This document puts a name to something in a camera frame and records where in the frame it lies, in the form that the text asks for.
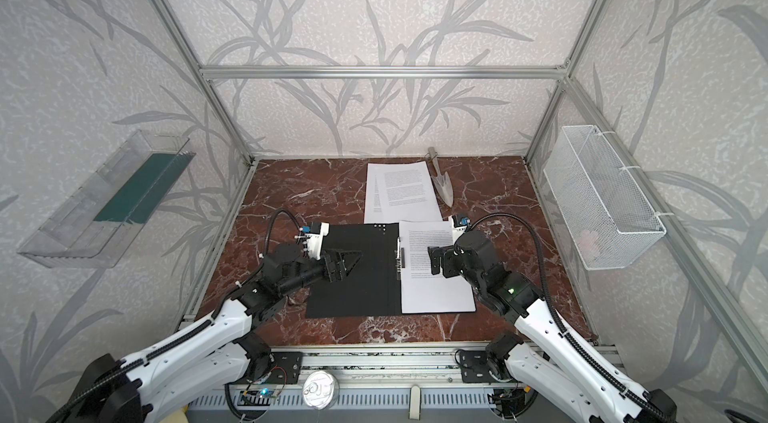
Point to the metal garden trowel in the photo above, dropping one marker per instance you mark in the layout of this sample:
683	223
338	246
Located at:
441	180

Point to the yellow black work glove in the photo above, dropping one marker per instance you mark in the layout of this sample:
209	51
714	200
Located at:
178	416

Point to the clear plastic wall tray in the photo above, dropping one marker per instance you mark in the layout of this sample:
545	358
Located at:
96	225

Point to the printed paper sheet bottom stack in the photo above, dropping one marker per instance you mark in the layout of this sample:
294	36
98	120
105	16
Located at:
400	192

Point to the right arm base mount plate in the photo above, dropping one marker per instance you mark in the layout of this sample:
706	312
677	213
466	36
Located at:
473	366

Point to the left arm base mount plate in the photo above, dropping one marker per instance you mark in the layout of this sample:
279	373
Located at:
284	369

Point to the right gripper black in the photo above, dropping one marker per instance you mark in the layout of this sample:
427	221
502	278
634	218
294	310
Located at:
445	260

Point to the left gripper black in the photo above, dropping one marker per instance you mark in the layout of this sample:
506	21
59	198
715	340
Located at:
328	267

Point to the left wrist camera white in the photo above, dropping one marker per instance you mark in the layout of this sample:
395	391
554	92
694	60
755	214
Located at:
311	238

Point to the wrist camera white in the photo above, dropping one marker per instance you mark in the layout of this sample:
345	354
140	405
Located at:
311	238
460	224

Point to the metal lever clip mechanism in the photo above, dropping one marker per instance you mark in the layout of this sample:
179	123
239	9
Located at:
400	256

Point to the pink object in basket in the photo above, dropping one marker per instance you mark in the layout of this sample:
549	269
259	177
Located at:
588	245

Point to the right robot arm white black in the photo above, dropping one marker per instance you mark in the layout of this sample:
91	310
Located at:
543	352

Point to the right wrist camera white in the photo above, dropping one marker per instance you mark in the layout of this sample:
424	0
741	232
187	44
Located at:
460	224

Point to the round metal can lid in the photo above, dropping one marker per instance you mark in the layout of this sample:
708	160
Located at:
320	390

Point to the white wire mesh basket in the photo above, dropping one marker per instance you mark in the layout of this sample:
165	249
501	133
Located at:
595	190

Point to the black folder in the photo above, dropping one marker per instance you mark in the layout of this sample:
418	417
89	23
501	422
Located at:
373	288

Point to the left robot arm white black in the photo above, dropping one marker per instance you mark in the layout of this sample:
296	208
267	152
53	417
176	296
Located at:
220	348

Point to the green circuit board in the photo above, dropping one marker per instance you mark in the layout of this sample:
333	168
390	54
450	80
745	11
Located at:
259	397

